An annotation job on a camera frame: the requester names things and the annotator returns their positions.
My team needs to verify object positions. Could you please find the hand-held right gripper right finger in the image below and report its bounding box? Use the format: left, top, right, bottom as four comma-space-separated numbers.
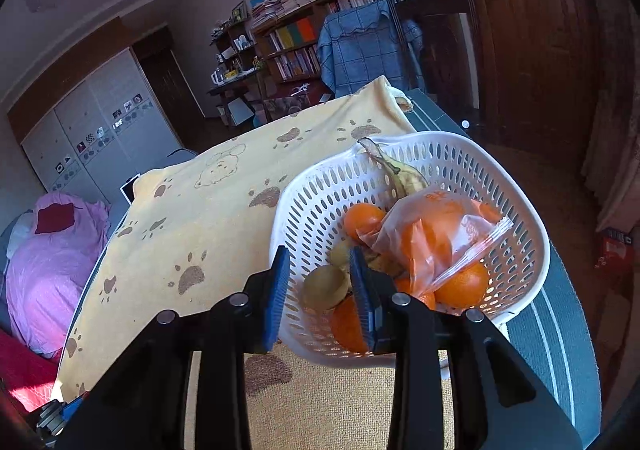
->
348, 246, 583, 450

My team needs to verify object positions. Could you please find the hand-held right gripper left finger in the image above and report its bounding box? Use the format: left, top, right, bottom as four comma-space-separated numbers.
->
57, 245, 292, 450

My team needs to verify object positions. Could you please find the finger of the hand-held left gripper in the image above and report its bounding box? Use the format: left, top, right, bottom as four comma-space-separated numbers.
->
34, 391, 92, 448

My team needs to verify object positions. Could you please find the orange persimmon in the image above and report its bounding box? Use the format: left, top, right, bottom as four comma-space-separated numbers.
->
331, 295, 372, 355

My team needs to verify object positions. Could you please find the large green kiwi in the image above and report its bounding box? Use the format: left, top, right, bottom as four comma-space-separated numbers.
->
303, 265, 352, 311

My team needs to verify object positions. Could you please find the small green kiwi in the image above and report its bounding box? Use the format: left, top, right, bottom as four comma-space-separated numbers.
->
328, 240, 358, 271

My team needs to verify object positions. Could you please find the small red-orange fruit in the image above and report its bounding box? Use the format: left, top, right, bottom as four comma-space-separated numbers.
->
395, 277, 437, 311

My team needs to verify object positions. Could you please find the small mandarin orange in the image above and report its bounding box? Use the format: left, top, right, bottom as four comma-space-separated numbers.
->
342, 202, 388, 245

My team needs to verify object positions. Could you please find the plastic bag with orange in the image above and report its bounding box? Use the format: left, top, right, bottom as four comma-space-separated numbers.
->
357, 187, 513, 297

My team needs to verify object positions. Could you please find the white plastic basket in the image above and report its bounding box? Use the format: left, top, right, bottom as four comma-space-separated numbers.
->
270, 131, 551, 371

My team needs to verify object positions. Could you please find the large mandarin orange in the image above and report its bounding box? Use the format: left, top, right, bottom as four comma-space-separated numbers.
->
434, 260, 491, 309

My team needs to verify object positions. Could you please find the spotted banana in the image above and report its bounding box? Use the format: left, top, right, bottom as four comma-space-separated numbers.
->
357, 137, 429, 198

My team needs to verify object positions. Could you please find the red blanket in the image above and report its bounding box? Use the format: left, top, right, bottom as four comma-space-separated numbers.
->
0, 330, 60, 412

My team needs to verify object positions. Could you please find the yellow paw print towel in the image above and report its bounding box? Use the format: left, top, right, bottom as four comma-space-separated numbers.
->
50, 77, 456, 450

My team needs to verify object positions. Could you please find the pink blanket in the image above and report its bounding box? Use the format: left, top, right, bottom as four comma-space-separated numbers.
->
5, 192, 112, 356

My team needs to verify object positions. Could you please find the white tablet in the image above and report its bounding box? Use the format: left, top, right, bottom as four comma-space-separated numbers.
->
120, 173, 142, 205

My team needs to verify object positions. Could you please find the green striped table cover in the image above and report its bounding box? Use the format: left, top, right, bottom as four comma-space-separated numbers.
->
407, 90, 603, 436

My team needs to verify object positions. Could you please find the red cloth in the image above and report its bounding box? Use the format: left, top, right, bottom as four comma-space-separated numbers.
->
35, 204, 76, 235

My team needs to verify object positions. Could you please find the blue checked cloth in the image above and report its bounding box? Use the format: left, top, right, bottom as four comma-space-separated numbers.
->
317, 0, 426, 98

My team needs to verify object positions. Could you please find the wooden bookshelf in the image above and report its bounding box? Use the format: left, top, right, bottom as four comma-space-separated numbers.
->
250, 0, 453, 95

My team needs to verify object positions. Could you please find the red box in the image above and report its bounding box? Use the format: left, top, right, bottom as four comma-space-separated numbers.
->
594, 227, 637, 281

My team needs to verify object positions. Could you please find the white wardrobe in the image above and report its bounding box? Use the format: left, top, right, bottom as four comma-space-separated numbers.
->
7, 17, 201, 191

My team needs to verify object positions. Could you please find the dark wooden chair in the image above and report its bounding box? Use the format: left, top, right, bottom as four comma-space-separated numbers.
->
390, 0, 482, 106

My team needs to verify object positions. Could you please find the brown wooden door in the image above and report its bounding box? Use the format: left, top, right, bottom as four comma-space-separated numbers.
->
439, 0, 603, 151

